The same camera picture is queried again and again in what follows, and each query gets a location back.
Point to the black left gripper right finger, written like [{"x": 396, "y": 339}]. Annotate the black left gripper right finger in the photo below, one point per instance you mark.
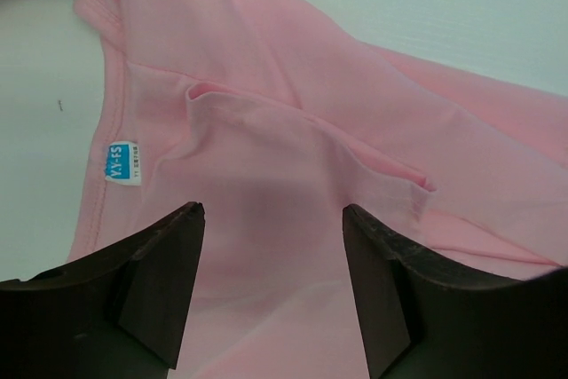
[{"x": 423, "y": 315}]

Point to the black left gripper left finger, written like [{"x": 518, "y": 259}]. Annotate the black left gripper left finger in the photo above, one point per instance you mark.
[{"x": 119, "y": 312}]

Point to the pink t shirt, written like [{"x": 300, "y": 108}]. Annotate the pink t shirt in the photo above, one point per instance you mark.
[{"x": 274, "y": 119}]

